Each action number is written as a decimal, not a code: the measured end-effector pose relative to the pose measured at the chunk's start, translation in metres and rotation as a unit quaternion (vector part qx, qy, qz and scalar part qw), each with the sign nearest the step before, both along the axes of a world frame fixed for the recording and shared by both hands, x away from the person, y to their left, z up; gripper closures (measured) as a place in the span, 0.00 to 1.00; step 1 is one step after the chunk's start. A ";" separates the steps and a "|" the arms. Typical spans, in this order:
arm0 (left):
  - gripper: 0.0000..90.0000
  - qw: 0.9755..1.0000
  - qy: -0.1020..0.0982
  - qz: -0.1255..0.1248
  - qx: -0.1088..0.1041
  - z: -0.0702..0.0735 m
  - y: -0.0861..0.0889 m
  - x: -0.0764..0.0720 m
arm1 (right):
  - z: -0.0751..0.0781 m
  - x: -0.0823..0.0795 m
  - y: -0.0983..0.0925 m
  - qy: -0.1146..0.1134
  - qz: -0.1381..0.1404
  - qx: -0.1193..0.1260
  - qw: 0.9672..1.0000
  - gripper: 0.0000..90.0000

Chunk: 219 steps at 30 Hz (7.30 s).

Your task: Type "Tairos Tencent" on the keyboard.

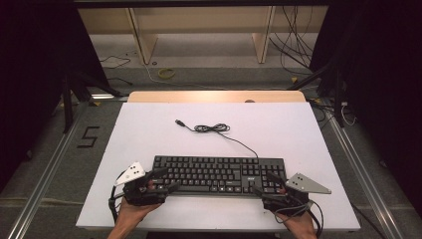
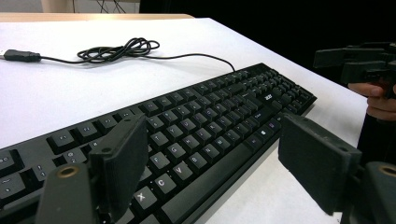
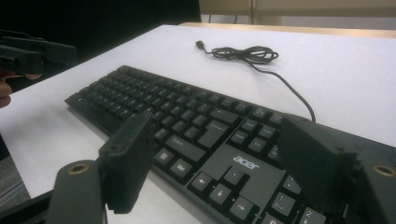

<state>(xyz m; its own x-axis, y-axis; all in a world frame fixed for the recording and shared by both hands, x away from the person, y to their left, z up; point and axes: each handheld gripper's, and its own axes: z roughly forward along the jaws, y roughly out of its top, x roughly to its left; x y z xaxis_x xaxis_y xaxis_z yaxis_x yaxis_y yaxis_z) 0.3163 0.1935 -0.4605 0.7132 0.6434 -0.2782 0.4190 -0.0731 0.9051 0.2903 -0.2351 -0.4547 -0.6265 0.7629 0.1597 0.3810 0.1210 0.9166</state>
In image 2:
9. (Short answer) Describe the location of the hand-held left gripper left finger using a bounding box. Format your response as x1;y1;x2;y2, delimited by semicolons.
88;113;149;223

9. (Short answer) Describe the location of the white board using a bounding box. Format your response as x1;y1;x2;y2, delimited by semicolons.
0;17;370;224

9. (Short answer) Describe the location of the black keyboard cable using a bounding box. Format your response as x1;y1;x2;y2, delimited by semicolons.
0;36;236;73

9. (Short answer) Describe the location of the black computer keyboard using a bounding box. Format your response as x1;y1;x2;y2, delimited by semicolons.
0;62;318;224

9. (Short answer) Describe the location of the wooden table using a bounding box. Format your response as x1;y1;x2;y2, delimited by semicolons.
0;12;195;23

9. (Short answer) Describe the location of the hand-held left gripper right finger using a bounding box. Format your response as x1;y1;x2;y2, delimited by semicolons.
277;113;364;217

